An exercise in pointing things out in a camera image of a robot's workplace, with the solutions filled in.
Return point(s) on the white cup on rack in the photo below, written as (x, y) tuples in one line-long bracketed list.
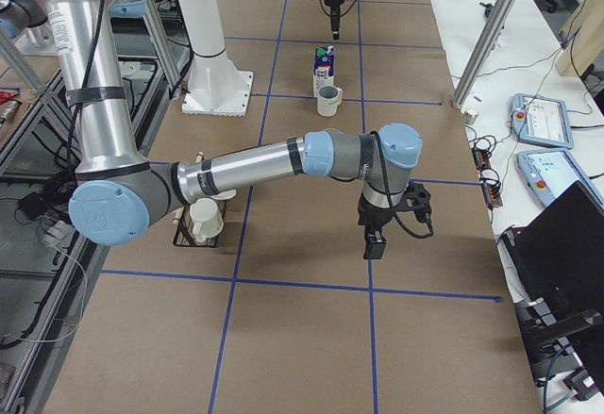
[(224, 196), (207, 219)]

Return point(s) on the small metal cylinder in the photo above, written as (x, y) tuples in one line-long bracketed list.
[(470, 116)]

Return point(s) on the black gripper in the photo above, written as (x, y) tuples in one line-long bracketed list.
[(333, 1), (373, 216)]

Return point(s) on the blue white milk carton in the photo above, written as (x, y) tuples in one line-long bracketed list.
[(323, 68)]

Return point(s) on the aluminium frame post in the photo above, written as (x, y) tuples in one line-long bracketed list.
[(481, 51)]

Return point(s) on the teach pendant tablet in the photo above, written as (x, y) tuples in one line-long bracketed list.
[(548, 173), (541, 121)]

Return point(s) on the black power strip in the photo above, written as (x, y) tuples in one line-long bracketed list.
[(488, 178)]

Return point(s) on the black laptop computer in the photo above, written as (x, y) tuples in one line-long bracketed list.
[(559, 259)]

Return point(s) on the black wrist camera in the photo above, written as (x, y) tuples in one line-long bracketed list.
[(416, 199)]

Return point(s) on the white cup on rack upper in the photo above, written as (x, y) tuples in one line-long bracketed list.
[(207, 219)]

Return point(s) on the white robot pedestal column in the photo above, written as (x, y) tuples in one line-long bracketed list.
[(215, 85)]

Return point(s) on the near teach pendant tablet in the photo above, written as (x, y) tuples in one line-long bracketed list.
[(548, 173)]

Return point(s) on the white cup on rack lower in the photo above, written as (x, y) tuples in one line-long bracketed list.
[(224, 196)]

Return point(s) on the white mug grey inside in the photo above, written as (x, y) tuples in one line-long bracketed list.
[(328, 100)]

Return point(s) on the far teach pendant tablet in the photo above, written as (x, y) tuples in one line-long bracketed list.
[(541, 121)]

